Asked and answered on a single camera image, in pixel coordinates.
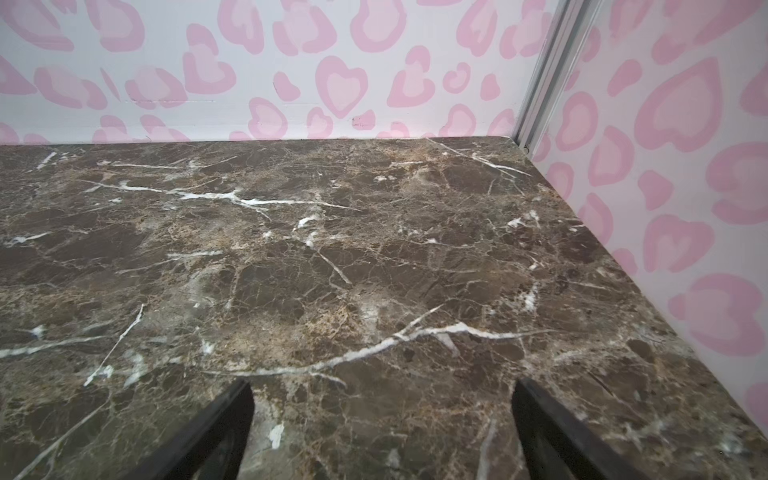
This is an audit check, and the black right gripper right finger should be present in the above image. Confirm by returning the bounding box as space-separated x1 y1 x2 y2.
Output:
511 377 646 480

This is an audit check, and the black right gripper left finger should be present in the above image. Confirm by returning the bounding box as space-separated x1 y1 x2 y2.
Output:
124 379 255 480

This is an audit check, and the aluminium corner post right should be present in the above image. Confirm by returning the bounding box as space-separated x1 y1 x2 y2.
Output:
511 0 602 157

